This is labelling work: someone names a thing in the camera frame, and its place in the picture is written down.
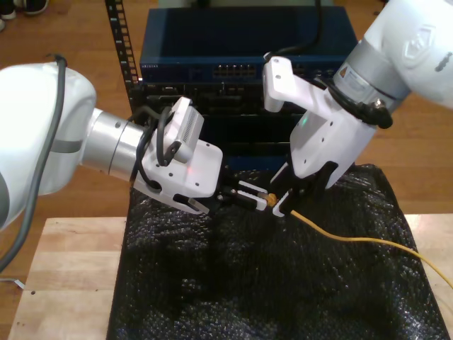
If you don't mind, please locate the grey flat strip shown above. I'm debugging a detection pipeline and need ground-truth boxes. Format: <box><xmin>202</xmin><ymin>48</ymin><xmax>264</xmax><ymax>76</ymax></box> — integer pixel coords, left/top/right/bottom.
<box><xmin>0</xmin><ymin>277</ymin><xmax>25</xmax><ymax>290</ymax></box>

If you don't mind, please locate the yellow network cable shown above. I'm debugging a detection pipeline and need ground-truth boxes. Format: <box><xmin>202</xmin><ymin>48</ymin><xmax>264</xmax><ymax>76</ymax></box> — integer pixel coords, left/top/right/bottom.
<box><xmin>258</xmin><ymin>193</ymin><xmax>453</xmax><ymax>290</ymax></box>

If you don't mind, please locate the black perforated rack post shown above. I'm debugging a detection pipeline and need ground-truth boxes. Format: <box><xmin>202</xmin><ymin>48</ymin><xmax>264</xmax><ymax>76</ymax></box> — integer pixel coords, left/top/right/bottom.
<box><xmin>105</xmin><ymin>0</ymin><xmax>148</xmax><ymax>118</ymax></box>

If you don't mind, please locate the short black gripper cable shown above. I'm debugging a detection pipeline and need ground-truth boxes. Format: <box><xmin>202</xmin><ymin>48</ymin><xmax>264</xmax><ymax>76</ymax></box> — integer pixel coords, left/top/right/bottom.
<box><xmin>129</xmin><ymin>105</ymin><xmax>176</xmax><ymax>188</ymax></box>
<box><xmin>313</xmin><ymin>76</ymin><xmax>394</xmax><ymax>130</ymax></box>

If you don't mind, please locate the grey camera cable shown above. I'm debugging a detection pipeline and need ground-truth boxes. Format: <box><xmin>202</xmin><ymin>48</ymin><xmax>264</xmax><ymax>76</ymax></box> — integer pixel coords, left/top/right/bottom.
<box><xmin>0</xmin><ymin>52</ymin><xmax>69</xmax><ymax>273</ymax></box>

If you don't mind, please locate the black rack server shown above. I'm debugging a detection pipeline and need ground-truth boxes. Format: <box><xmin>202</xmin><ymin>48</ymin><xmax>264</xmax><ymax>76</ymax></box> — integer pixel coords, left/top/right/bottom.
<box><xmin>140</xmin><ymin>80</ymin><xmax>270</xmax><ymax>116</ymax></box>

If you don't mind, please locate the blue network switch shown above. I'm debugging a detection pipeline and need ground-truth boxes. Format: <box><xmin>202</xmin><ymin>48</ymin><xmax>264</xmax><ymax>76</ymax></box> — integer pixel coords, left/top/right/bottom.
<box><xmin>139</xmin><ymin>7</ymin><xmax>360</xmax><ymax>81</ymax></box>

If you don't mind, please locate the black bubble mat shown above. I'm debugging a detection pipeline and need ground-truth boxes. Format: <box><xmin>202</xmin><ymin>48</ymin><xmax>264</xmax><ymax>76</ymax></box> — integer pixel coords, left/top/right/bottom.
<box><xmin>105</xmin><ymin>163</ymin><xmax>452</xmax><ymax>340</ymax></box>

